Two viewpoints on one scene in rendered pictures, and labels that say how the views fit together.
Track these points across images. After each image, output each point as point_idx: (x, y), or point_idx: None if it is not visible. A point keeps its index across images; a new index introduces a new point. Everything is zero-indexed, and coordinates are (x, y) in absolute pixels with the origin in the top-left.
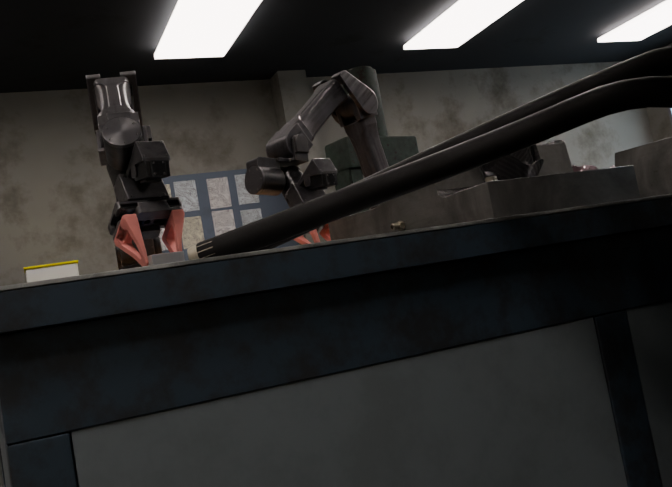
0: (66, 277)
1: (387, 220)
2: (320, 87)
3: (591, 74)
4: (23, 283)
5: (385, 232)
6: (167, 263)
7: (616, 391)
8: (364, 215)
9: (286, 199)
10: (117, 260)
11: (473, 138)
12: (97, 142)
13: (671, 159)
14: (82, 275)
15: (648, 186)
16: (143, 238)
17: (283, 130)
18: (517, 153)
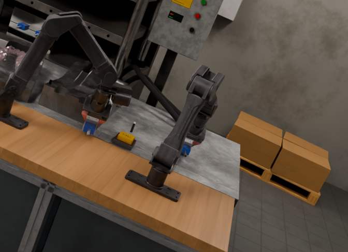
0: (225, 138)
1: (115, 104)
2: (85, 24)
3: (141, 71)
4: (231, 141)
5: (113, 108)
6: (210, 131)
7: None
8: (112, 104)
9: (107, 103)
10: (176, 165)
11: (160, 91)
12: (215, 109)
13: (45, 56)
14: (223, 137)
15: (42, 65)
16: (191, 138)
17: (112, 64)
18: (84, 68)
